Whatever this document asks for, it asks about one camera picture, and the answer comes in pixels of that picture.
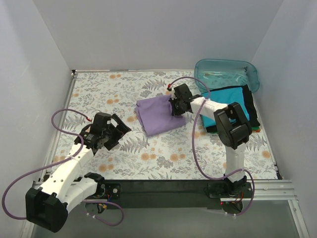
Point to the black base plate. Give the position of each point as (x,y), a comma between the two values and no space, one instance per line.
(169,193)

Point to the purple t shirt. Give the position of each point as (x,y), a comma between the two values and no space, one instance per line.
(155,115)

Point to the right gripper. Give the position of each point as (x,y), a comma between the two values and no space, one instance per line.
(177,106)

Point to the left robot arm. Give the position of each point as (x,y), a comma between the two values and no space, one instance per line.
(48,205)

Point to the teal plastic bin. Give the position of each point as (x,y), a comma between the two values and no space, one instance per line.
(219,73)

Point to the aluminium frame rail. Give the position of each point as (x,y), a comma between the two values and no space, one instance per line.
(262,190)

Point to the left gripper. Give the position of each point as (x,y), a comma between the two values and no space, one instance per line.
(115,131)

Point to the floral table mat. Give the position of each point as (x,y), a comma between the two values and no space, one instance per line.
(165,156)

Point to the teal folded t shirt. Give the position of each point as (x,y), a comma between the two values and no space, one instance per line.
(226,96)

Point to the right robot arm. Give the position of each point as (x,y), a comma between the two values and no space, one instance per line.
(233,129)

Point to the green folded t shirt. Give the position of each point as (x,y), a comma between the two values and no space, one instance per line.
(256,129)

